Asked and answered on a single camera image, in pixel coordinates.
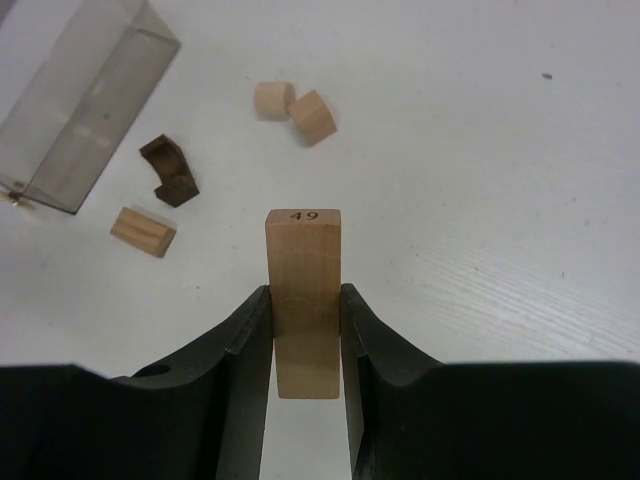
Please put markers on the clear plastic box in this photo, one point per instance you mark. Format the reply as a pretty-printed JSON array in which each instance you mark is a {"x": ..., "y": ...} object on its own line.
[{"x": 74, "y": 77}]

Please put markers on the light wood cube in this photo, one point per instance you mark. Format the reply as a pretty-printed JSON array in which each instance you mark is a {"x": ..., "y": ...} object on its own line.
[{"x": 312, "y": 118}]

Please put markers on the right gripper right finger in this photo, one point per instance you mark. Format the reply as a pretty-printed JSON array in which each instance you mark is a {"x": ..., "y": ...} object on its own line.
[{"x": 410, "y": 416}]

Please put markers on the light wood notched block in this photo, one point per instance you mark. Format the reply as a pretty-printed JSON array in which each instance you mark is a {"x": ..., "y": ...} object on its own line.
[{"x": 143, "y": 232}]

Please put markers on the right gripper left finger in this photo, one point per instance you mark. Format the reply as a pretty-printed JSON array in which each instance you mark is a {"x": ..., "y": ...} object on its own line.
[{"x": 198, "y": 413}]

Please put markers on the dark brown notched block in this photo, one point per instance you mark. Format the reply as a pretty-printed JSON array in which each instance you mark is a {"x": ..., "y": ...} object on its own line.
[{"x": 169, "y": 162}]

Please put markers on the tall light wood block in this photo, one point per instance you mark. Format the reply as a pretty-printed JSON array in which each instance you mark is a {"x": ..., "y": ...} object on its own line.
[{"x": 304, "y": 265}]

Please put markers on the light wood rounded block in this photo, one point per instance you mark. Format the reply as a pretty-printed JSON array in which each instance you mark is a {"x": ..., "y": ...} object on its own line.
[{"x": 272, "y": 99}]

